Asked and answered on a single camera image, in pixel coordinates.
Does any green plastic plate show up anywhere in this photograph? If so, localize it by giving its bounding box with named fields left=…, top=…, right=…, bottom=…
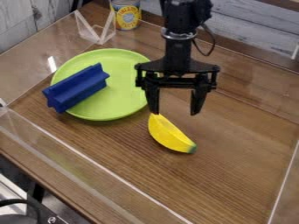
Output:
left=51, top=48, right=150, bottom=121

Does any clear acrylic corner bracket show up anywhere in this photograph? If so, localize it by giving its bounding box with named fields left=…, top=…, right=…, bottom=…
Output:
left=74, top=10, right=117, bottom=46

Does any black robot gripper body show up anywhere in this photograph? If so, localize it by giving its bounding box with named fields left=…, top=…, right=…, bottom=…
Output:
left=135, top=28, right=221, bottom=90

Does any yellow toy banana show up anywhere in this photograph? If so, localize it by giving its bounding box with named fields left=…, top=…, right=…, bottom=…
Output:
left=149, top=114, right=198, bottom=154

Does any black cable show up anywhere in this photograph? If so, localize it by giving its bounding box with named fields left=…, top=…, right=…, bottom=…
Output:
left=0, top=199, right=42, bottom=224

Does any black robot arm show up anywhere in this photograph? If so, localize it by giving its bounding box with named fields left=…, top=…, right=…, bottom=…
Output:
left=135, top=0, right=221, bottom=116

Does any clear acrylic front wall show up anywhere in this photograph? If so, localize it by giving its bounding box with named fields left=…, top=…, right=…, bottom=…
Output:
left=0, top=107, right=193, bottom=224

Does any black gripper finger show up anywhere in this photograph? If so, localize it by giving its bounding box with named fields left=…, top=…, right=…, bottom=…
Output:
left=191, top=74, right=211, bottom=116
left=145, top=78, right=161, bottom=115

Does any blue plastic block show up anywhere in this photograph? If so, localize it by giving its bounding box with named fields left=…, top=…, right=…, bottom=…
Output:
left=42, top=63, right=110, bottom=113

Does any black metal mount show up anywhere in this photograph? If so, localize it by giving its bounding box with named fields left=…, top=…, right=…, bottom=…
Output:
left=26, top=202, right=70, bottom=224

